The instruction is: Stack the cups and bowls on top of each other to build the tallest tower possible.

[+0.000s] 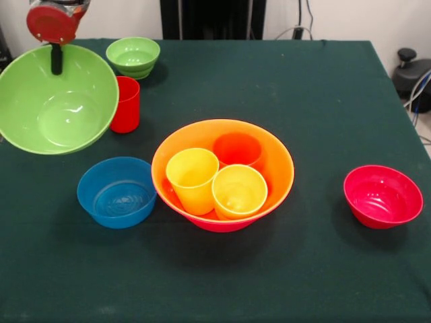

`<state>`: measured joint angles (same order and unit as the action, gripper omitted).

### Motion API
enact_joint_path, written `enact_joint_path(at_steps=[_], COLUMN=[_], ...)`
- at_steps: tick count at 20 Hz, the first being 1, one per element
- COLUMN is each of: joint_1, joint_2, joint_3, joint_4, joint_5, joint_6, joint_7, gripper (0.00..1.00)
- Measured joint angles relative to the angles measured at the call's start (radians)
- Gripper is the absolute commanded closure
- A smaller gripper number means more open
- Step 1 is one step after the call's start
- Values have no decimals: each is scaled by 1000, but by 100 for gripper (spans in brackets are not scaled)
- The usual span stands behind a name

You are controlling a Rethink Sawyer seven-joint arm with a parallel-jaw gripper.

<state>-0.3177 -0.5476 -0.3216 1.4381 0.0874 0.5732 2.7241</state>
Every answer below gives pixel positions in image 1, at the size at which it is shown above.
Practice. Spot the blue bowl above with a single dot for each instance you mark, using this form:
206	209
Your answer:
116	220

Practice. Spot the small green bowl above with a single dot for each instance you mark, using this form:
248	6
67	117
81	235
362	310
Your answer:
133	57

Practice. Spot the black power adapter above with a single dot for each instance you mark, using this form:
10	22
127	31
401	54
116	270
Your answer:
298	33

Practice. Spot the black chair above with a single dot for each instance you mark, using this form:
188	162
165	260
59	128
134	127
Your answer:
5	50

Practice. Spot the red cup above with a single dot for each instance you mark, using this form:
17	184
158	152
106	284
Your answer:
129	107

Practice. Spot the red bowl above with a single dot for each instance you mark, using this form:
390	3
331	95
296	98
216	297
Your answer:
380	198

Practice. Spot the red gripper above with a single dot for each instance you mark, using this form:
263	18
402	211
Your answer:
52	25

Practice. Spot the dark green tablecloth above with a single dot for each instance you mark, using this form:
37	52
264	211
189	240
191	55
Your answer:
215	269

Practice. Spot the orange cup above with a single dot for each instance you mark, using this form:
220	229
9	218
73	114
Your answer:
237	149

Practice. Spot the large green bowl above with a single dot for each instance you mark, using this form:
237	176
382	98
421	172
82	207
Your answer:
67	117

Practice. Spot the large orange bowl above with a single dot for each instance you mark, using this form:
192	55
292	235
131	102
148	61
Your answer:
279	168

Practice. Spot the black equipment base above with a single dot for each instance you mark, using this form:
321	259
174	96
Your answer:
410	74

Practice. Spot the black cabinet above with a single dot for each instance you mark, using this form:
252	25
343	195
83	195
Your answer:
215	17

